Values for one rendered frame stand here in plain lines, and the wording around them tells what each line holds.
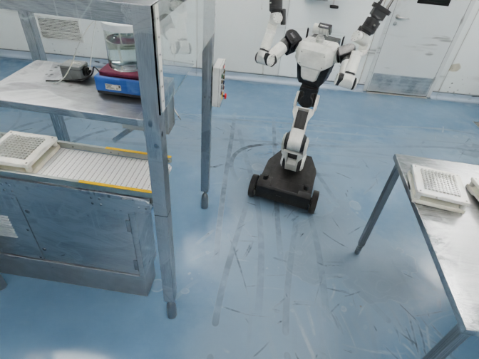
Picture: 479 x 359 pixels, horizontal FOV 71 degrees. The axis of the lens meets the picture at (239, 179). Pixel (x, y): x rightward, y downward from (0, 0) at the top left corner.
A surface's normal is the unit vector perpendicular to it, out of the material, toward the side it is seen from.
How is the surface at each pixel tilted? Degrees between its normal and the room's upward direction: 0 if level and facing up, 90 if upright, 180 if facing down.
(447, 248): 0
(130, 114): 0
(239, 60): 90
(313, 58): 90
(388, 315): 0
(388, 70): 90
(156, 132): 90
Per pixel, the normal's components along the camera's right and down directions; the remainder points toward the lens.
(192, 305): 0.08, -0.76
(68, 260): -0.13, 0.62
